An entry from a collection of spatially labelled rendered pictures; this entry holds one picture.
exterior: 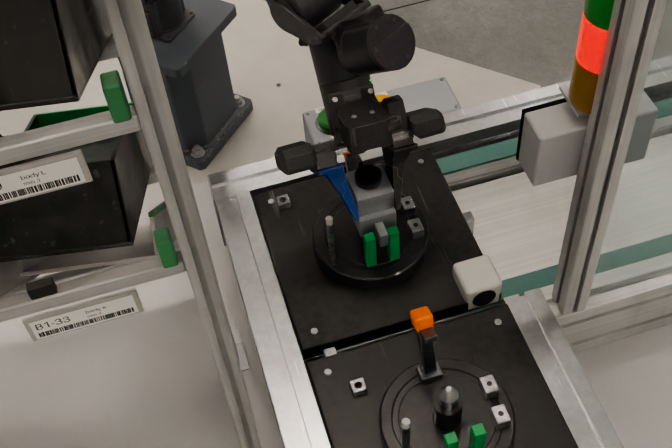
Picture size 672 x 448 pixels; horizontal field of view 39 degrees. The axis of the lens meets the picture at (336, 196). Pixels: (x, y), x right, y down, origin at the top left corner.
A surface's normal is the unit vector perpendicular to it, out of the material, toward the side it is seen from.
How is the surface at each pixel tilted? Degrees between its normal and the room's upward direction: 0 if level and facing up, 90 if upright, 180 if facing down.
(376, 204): 90
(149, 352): 0
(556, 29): 0
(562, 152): 90
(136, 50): 90
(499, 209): 0
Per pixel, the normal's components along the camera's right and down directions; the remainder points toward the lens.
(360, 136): 0.27, 0.48
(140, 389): -0.06, -0.63
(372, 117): -0.13, -0.84
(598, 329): 0.29, 0.73
